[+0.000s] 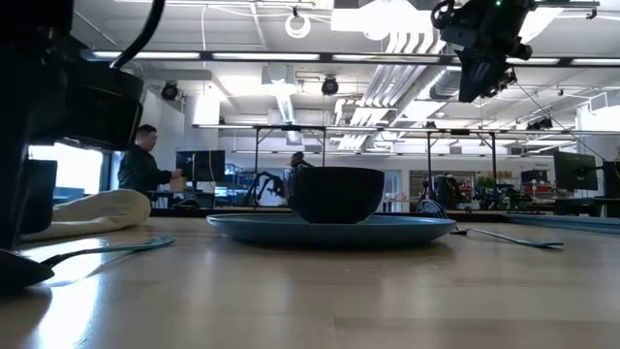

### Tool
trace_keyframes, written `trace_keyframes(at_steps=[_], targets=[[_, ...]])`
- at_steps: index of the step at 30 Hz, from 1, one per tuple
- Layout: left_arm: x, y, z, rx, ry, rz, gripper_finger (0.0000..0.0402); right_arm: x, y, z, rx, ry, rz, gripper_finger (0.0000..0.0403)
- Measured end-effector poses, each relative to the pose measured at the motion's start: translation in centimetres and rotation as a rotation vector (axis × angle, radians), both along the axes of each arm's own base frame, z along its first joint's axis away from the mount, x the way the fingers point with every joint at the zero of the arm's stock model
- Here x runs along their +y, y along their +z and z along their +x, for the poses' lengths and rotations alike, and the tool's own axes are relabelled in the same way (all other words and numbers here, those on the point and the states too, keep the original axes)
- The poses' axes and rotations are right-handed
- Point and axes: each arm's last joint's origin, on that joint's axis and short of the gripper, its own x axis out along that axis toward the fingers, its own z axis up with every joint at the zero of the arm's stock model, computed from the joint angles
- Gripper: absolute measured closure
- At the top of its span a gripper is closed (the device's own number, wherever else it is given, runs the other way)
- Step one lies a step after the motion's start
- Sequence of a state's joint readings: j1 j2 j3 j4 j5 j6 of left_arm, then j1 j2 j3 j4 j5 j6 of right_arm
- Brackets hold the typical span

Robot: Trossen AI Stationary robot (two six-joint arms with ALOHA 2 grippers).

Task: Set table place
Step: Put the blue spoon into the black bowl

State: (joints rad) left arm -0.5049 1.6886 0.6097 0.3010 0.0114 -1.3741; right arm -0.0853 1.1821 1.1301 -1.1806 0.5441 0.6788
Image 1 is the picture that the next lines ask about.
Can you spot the black computer monitor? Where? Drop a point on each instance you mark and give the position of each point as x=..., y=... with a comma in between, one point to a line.
x=575, y=170
x=201, y=165

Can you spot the person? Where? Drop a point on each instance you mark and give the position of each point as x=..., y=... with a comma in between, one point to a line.
x=299, y=160
x=140, y=169

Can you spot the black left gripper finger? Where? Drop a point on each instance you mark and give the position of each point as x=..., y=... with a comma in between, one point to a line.
x=41, y=194
x=12, y=203

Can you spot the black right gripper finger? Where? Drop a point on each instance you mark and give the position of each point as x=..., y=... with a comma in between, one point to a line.
x=504, y=82
x=477, y=80

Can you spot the black bowl with red inside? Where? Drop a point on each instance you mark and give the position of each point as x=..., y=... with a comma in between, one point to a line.
x=334, y=194

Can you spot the beige folded cloth napkin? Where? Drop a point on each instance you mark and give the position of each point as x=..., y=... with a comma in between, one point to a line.
x=97, y=213

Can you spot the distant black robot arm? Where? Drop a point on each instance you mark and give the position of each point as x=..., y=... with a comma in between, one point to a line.
x=266, y=186

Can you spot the blue round plate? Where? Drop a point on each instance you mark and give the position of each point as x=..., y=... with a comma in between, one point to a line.
x=339, y=233

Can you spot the distant black gantry frame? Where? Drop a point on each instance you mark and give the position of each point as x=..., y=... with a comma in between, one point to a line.
x=387, y=130

